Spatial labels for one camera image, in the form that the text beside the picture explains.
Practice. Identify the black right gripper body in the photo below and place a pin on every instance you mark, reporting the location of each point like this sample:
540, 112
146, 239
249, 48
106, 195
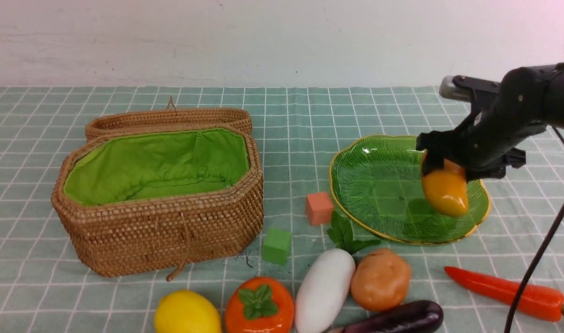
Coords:
496, 124

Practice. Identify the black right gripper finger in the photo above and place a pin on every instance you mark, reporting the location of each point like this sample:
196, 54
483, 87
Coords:
435, 147
514, 158

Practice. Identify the orange yellow toy mango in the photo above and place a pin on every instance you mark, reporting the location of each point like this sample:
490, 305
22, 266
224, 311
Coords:
444, 185

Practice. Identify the orange toy carrot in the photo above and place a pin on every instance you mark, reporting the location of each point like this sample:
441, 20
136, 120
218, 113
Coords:
543, 303

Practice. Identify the brown toy potato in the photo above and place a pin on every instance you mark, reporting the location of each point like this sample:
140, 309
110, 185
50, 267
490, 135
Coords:
381, 280

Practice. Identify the purple toy eggplant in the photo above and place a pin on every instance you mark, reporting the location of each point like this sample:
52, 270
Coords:
412, 317

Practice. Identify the white toy radish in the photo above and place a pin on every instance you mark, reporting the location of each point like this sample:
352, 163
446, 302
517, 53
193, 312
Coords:
326, 284

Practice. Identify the orange toy persimmon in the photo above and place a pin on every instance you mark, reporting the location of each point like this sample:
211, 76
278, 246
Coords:
260, 305

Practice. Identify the yellow toy lemon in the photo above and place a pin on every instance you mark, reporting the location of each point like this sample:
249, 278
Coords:
185, 311

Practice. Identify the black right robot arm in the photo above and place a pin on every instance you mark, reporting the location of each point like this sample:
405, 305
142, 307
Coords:
523, 104

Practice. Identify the green glass leaf plate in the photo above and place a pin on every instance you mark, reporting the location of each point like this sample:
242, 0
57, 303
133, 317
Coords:
376, 182

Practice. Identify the orange foam cube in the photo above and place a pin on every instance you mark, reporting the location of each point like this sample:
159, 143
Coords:
319, 208

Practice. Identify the green foam cube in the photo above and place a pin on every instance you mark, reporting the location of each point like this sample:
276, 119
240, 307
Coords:
276, 246

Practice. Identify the woven rattan basket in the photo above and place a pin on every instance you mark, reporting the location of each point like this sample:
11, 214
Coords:
151, 198

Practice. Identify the woven rattan basket lid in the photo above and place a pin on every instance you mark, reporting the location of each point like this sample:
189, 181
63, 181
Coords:
171, 115

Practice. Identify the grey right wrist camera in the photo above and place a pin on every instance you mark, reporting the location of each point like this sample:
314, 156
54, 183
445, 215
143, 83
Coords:
467, 89

